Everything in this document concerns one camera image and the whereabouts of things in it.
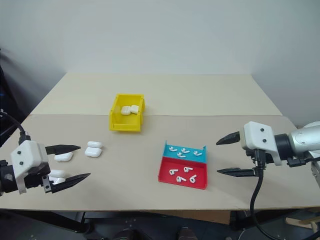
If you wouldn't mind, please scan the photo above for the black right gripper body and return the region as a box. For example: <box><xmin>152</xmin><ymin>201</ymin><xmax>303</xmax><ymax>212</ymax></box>
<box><xmin>245</xmin><ymin>147</ymin><xmax>275</xmax><ymax>174</ymax></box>

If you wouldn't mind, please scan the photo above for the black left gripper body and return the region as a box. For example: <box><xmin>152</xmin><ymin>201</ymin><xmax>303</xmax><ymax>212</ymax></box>
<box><xmin>23</xmin><ymin>161</ymin><xmax>55</xmax><ymax>195</ymax></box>

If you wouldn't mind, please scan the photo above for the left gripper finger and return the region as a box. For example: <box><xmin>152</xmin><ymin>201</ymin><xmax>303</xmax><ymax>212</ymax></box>
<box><xmin>44</xmin><ymin>144</ymin><xmax>82</xmax><ymax>156</ymax></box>
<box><xmin>50</xmin><ymin>172</ymin><xmax>92</xmax><ymax>195</ymax></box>

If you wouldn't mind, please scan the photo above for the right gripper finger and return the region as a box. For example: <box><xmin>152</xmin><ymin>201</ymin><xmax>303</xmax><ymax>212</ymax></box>
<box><xmin>215</xmin><ymin>131</ymin><xmax>242</xmax><ymax>146</ymax></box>
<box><xmin>216</xmin><ymin>167</ymin><xmax>259</xmax><ymax>178</ymax></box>

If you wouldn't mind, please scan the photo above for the yellow plastic bin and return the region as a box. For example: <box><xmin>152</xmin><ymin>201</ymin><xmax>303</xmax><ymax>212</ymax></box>
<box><xmin>108</xmin><ymin>93</ymin><xmax>148</xmax><ymax>133</ymax></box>

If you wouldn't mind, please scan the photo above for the blue plastic tray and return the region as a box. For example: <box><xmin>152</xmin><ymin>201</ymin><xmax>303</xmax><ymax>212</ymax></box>
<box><xmin>162</xmin><ymin>139</ymin><xmax>209</xmax><ymax>165</ymax></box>

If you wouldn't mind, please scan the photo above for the brown panel under table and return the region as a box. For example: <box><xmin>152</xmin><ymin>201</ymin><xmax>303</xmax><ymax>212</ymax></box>
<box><xmin>154</xmin><ymin>210</ymin><xmax>231</xmax><ymax>225</ymax></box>

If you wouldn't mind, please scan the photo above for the red plastic tray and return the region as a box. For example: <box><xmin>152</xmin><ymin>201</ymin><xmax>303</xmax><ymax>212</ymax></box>
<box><xmin>157</xmin><ymin>155</ymin><xmax>210</xmax><ymax>191</ymax></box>

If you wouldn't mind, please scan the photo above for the light wooden piece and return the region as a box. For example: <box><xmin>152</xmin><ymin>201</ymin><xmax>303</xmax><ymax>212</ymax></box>
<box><xmin>285</xmin><ymin>213</ymin><xmax>320</xmax><ymax>230</ymax></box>

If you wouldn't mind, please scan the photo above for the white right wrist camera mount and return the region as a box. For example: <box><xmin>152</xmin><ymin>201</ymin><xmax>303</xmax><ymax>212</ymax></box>
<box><xmin>239</xmin><ymin>121</ymin><xmax>284</xmax><ymax>167</ymax></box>

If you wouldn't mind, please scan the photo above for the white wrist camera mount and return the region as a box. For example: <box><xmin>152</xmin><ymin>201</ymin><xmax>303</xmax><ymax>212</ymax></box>
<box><xmin>239</xmin><ymin>121</ymin><xmax>284</xmax><ymax>167</ymax></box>
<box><xmin>10</xmin><ymin>140</ymin><xmax>50</xmax><ymax>195</ymax></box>

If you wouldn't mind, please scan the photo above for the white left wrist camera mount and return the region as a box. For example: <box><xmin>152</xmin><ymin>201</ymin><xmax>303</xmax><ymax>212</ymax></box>
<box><xmin>10</xmin><ymin>140</ymin><xmax>50</xmax><ymax>195</ymax></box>

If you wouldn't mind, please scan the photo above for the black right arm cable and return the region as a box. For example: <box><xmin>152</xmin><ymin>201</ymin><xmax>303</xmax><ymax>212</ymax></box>
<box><xmin>249</xmin><ymin>148</ymin><xmax>280</xmax><ymax>240</ymax></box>

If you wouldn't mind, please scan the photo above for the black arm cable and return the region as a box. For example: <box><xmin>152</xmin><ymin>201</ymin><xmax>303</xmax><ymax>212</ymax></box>
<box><xmin>249</xmin><ymin>148</ymin><xmax>280</xmax><ymax>240</ymax></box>
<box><xmin>0</xmin><ymin>110</ymin><xmax>32</xmax><ymax>146</ymax></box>

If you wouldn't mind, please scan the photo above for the black table frame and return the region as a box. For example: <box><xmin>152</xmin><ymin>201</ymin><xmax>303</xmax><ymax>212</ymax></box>
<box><xmin>0</xmin><ymin>209</ymin><xmax>254</xmax><ymax>234</ymax></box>

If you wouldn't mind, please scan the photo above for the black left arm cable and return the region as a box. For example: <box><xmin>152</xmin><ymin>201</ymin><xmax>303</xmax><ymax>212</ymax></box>
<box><xmin>0</xmin><ymin>110</ymin><xmax>32</xmax><ymax>146</ymax></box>

